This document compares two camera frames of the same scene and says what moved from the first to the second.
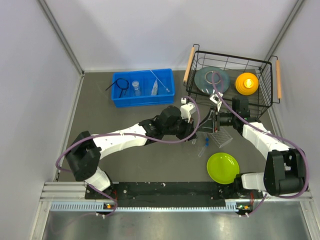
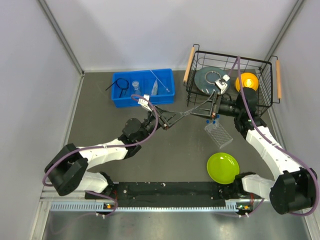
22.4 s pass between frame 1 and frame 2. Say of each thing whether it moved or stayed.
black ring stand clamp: stayed
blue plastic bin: stayed
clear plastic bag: stayed
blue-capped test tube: moved
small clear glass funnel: moved
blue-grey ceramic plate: stayed
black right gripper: moved
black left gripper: moved
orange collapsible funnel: stayed
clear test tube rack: stayed
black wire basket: stayed
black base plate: stayed
